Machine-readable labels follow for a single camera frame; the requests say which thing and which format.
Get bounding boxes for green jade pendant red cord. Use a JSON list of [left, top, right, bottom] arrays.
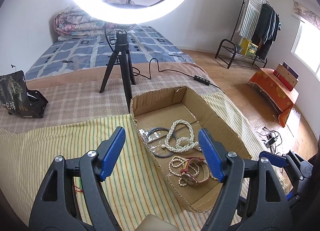
[[74, 178, 84, 193]]

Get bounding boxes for red strap wristwatch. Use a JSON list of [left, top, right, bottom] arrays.
[[180, 157, 211, 186]]

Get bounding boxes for small pearl necklace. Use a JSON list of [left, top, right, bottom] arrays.
[[168, 155, 201, 187]]

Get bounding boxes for long twisted pearl necklace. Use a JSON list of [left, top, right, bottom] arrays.
[[163, 119, 203, 154]]

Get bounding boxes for dark metal bangle ring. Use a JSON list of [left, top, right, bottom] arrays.
[[145, 126, 178, 158]]

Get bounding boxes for yellow striped blanket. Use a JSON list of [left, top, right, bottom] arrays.
[[0, 91, 288, 231]]

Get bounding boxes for plaid brown bed cover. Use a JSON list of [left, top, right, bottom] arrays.
[[1, 61, 218, 133]]

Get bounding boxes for open cardboard box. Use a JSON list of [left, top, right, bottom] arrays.
[[130, 86, 252, 213]]

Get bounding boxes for boxes on orange bench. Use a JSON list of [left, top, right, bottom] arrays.
[[273, 62, 299, 91]]

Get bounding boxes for black printed bag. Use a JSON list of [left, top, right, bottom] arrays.
[[1, 70, 48, 118]]

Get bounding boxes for black clothes rack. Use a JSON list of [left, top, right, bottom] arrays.
[[215, 0, 276, 68]]

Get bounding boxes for yellow box on rack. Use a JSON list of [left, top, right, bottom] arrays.
[[240, 38, 258, 58]]

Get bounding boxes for blue patterned bed sheet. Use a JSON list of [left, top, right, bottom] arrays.
[[25, 26, 193, 80]]

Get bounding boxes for black tripod stand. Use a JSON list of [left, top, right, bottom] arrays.
[[100, 30, 136, 110]]

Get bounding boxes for dark hanging clothes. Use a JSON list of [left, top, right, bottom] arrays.
[[251, 3, 281, 60]]

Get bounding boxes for striped hanging towel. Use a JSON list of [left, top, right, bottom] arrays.
[[236, 0, 264, 40]]

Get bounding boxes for folded floral quilt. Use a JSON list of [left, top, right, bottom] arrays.
[[53, 5, 137, 38]]

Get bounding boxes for floral window curtain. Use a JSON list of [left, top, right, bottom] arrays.
[[293, 0, 319, 29]]

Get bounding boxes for floor cables and power strip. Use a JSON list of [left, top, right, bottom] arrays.
[[254, 114, 284, 156]]

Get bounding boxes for black power cable with switch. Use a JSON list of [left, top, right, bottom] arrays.
[[131, 58, 223, 91]]

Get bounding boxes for white ring light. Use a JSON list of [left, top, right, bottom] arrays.
[[73, 0, 185, 25]]

